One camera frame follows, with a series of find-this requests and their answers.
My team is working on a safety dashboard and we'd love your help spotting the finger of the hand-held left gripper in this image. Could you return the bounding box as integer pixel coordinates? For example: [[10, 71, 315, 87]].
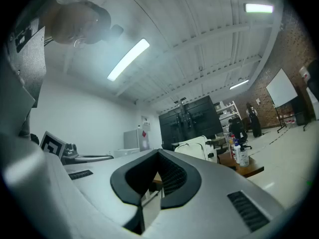
[[74, 154, 114, 163]]

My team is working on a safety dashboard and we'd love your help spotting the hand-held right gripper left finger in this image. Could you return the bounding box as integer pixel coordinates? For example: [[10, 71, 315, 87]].
[[0, 133, 161, 239]]

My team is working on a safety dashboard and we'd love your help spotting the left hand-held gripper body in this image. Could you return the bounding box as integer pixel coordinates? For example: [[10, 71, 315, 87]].
[[39, 130, 80, 165]]

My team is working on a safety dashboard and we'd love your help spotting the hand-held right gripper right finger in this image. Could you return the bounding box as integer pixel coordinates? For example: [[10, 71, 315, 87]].
[[146, 148, 286, 239]]

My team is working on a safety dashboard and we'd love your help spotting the white backpack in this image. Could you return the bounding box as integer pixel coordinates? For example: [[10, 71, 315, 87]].
[[173, 135, 218, 163]]

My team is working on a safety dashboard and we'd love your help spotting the white desk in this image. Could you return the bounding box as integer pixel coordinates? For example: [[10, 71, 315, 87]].
[[113, 147, 142, 158]]

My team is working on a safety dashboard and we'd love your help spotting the white bottle blue pump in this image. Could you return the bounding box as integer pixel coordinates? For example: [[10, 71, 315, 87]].
[[233, 138, 242, 164]]

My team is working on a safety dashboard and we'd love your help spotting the clear bottle black pump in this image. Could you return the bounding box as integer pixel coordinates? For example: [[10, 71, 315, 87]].
[[239, 145, 250, 168]]

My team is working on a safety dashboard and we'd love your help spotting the white bottle red cap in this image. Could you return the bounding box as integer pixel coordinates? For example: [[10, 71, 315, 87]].
[[229, 134, 236, 156]]

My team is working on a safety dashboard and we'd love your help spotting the grey fridge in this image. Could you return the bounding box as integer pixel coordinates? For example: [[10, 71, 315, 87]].
[[123, 128, 151, 152]]

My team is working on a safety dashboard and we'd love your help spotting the large black display panel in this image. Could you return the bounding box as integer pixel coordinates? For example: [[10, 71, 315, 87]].
[[159, 95, 224, 151]]

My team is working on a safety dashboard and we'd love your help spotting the white shelf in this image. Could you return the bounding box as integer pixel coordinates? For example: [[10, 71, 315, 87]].
[[215, 101, 241, 128]]

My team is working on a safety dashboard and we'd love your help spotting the long ceiling light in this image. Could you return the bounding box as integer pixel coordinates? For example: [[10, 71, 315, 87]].
[[229, 79, 250, 91], [245, 3, 274, 14], [107, 38, 151, 82]]

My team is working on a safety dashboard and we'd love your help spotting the whiteboard on stand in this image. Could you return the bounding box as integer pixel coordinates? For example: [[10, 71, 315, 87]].
[[265, 68, 300, 134]]

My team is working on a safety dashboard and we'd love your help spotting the person's head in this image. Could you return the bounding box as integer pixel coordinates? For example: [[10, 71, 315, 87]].
[[47, 0, 112, 46]]

